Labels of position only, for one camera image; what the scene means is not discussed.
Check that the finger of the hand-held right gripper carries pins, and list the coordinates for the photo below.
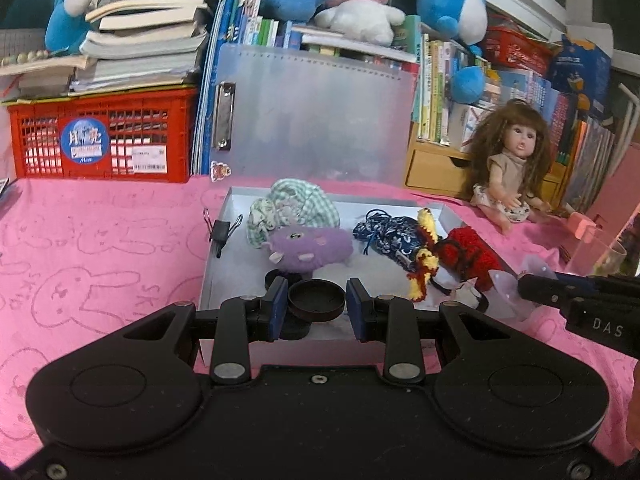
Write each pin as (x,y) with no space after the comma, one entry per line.
(595,284)
(542,290)

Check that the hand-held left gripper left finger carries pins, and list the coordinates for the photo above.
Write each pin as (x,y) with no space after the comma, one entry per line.
(278,310)

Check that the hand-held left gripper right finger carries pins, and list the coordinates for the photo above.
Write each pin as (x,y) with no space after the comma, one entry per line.
(359,310)

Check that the black round lid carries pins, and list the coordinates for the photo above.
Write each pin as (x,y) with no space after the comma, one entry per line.
(316,300)

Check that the translucent bow hair clip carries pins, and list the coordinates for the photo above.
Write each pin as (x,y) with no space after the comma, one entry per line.
(502,287)

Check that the white cardboard box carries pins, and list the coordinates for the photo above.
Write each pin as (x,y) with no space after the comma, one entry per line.
(240,280)

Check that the purple plush toy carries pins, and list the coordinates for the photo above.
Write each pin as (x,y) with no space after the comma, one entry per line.
(310,247)

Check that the red knitted pouch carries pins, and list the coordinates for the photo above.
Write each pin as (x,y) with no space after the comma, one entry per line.
(470,255)

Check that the green checked cloth pouch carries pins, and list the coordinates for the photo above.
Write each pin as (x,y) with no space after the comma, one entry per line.
(300,205)

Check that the yellow red knitted toy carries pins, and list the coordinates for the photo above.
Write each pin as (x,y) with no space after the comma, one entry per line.
(426,220)

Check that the person's right forearm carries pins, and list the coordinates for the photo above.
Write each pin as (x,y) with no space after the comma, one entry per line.
(634,405)

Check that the pink leather case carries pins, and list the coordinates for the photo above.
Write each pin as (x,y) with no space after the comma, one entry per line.
(620,195)

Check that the black binder clip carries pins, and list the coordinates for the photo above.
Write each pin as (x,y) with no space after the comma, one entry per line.
(220,232)

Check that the small cartoon charm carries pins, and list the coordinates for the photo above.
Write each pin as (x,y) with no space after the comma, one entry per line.
(220,170)

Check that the wooden drawer organizer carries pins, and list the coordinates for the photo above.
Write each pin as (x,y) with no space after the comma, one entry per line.
(430,170)

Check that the brown haired doll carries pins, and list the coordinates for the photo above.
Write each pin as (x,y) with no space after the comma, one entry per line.
(515,135)

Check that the white blue carton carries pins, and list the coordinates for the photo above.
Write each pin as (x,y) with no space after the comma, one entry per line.
(462,125)

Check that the pink rabbit print towel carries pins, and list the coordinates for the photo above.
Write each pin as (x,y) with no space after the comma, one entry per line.
(100,260)

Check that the blue printed box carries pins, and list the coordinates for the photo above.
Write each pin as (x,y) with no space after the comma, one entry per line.
(580,75)

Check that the blue file folder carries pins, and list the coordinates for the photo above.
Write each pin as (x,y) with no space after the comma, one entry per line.
(202,110)

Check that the row of upright books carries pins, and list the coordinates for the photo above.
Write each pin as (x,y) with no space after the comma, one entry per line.
(440,90)

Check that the red plastic basket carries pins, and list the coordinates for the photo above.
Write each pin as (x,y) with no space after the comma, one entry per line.
(520,50)

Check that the stack of books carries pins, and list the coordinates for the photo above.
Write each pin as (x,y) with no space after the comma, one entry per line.
(140,60)

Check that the pink white plush rabbit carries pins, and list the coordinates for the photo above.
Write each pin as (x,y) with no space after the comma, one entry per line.
(360,20)

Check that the blue white plush toy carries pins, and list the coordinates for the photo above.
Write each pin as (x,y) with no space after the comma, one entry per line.
(450,5)

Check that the red plastic crate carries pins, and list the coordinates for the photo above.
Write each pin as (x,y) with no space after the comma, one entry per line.
(35,130)

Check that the blue white plush cat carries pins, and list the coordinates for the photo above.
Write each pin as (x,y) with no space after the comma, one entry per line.
(70,15)

